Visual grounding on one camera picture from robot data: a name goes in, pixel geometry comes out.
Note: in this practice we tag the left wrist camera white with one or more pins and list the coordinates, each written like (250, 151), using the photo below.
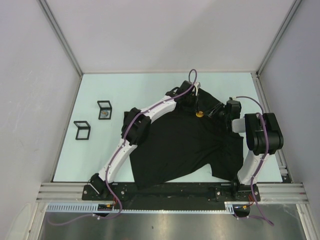
(197, 85)

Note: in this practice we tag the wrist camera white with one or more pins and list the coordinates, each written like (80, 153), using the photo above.
(197, 85)
(233, 98)

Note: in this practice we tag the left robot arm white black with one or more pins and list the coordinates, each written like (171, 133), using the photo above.
(134, 132)

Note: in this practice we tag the aluminium post right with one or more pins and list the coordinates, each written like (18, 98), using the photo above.
(279, 35)

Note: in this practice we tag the aluminium post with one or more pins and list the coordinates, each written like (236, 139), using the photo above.
(279, 35)
(49, 15)

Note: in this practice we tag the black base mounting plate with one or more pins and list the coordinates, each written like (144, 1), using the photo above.
(170, 193)

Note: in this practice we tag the orange round brooch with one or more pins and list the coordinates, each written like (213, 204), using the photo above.
(200, 114)

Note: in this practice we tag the white round brooch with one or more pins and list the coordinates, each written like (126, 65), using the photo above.
(104, 114)

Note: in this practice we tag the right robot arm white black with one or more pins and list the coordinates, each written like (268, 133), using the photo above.
(263, 138)

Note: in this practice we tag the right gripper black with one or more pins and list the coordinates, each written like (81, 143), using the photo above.
(217, 108)

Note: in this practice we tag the black frame box far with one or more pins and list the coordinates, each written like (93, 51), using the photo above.
(104, 105)

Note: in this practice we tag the aluminium post left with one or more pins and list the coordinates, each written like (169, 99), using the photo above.
(49, 15)

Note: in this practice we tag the black t-shirt garment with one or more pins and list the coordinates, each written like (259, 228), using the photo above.
(179, 143)

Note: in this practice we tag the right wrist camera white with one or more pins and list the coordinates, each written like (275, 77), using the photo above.
(233, 98)

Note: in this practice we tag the white slotted cable duct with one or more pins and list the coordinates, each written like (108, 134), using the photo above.
(104, 208)

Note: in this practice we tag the aluminium frame rail front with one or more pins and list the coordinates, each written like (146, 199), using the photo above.
(270, 193)

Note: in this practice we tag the black frame box near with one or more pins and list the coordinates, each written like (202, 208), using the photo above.
(83, 130)

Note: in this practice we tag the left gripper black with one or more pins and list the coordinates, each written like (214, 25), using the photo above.
(195, 107)

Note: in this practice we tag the black frame box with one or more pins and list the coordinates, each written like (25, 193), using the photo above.
(83, 130)
(104, 105)

